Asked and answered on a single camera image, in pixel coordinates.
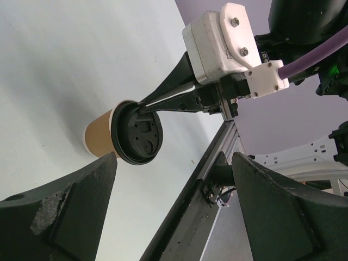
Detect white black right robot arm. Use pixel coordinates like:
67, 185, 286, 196
139, 1, 347, 121

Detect black plastic cup lid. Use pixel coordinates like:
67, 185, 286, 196
110, 101, 163, 165

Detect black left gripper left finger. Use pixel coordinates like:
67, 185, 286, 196
1, 152, 117, 260

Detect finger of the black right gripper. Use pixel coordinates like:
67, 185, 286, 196
140, 91, 207, 114
138, 52, 196, 106

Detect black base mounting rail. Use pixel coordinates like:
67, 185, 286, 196
141, 121, 243, 260

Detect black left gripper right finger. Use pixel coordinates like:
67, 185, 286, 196
232, 152, 347, 260

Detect brown paper coffee cup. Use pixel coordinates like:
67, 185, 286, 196
82, 100, 133, 158

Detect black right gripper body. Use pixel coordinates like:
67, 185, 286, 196
196, 73, 250, 120

